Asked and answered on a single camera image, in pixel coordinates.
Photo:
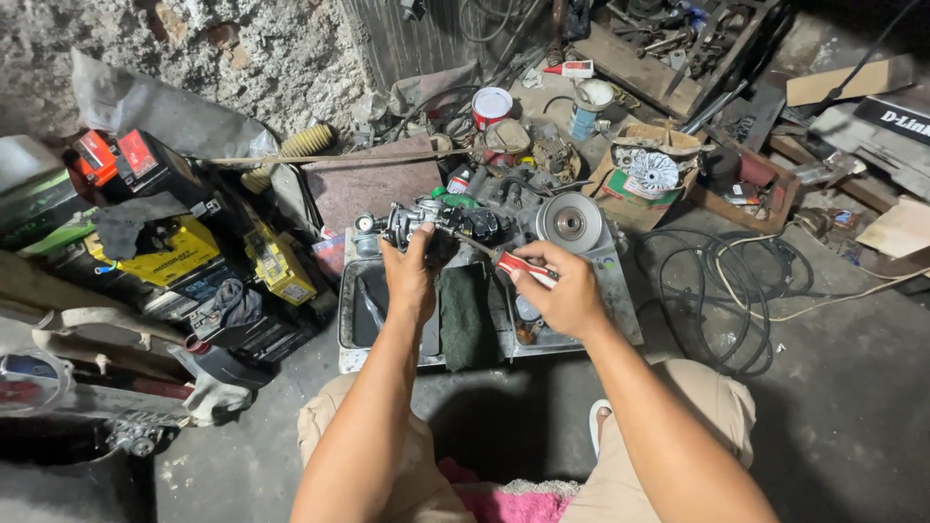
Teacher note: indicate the beige shorts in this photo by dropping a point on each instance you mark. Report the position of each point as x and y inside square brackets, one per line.
[719, 407]

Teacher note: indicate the white motorcycle fairing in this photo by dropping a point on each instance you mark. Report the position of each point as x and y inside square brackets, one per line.
[87, 323]

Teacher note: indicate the green black box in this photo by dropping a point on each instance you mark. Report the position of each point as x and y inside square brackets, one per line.
[40, 207]

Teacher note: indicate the black battery red top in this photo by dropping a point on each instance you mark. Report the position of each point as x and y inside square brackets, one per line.
[156, 167]

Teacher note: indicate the black battery with dark rag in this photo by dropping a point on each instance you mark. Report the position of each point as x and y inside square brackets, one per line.
[254, 330]

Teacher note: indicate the person's left hand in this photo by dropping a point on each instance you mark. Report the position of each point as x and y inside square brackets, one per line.
[410, 280]

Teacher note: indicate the grey rag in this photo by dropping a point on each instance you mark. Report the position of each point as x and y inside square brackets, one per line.
[218, 403]

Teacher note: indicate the white tube red cap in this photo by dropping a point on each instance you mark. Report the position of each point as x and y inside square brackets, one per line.
[574, 69]

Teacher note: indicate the torn cardboard box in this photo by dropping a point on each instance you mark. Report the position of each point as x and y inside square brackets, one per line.
[617, 196]

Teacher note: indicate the cardboard piece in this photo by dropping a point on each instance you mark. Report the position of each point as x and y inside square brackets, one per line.
[857, 80]

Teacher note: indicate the brown board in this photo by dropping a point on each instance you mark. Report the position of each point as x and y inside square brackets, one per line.
[370, 185]

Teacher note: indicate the dark green cloth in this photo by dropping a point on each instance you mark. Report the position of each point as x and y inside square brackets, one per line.
[465, 319]

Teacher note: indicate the metal pulley disc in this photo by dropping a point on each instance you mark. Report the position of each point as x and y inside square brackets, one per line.
[570, 224]

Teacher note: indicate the white finned fan wheel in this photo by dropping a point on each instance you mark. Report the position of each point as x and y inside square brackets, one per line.
[654, 171]

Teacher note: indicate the light wooden board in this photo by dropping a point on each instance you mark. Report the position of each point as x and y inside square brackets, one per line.
[901, 229]

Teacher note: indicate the metal tray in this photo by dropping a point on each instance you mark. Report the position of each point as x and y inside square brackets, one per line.
[622, 305]

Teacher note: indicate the wooden crate with parts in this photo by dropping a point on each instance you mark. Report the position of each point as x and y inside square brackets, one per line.
[759, 192]

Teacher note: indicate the pink towel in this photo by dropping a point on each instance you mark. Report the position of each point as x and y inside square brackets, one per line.
[508, 501]

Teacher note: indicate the small yellow battery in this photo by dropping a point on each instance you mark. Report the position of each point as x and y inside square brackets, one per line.
[280, 265]

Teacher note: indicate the metal engine part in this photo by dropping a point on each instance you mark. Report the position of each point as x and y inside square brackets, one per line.
[138, 436]

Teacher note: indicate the red can white lid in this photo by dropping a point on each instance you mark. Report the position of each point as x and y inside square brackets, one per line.
[492, 105]

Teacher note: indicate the grey plastic bag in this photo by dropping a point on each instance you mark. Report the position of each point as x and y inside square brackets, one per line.
[160, 109]

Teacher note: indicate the person's right hand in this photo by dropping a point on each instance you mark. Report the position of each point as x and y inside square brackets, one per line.
[570, 298]

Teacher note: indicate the large yellow battery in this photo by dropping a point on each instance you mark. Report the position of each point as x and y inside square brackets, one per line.
[174, 258]

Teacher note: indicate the yellow ribbed rubber boot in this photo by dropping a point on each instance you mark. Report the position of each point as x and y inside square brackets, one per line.
[305, 142]

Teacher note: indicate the thin wooden stick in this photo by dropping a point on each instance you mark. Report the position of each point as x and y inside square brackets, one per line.
[327, 157]

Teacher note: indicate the black rag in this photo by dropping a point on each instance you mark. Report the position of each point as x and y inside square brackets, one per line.
[127, 221]

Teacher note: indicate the metal carburetor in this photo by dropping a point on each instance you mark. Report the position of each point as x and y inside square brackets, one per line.
[465, 220]

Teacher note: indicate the black oil jug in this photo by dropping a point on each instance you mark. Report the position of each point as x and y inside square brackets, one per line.
[232, 370]

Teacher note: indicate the blue spray can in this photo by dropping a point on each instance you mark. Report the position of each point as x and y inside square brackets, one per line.
[583, 116]

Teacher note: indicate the black box white print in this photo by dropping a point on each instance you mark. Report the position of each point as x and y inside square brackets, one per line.
[897, 120]

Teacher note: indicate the white sandal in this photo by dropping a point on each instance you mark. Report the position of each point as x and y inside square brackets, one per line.
[597, 421]

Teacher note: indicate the wooden tray of tools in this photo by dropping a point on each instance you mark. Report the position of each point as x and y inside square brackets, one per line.
[639, 69]

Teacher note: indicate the orange red battery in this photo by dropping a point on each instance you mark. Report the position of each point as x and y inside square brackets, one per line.
[94, 156]

